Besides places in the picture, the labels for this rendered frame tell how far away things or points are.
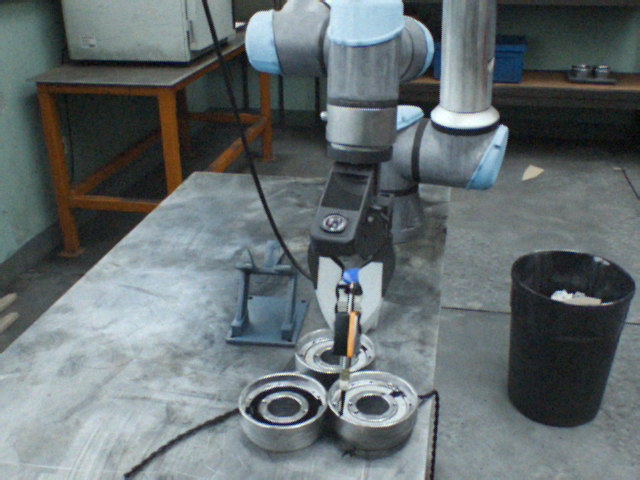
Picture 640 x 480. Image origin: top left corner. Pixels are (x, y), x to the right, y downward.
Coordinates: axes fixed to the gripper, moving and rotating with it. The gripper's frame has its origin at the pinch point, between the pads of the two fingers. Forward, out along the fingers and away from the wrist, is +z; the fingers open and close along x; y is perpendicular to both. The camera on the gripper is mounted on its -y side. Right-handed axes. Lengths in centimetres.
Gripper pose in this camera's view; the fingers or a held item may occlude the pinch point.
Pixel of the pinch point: (348, 324)
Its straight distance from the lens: 80.9
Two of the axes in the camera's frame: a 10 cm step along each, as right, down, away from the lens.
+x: -9.7, -0.9, 2.0
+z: -0.3, 9.6, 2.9
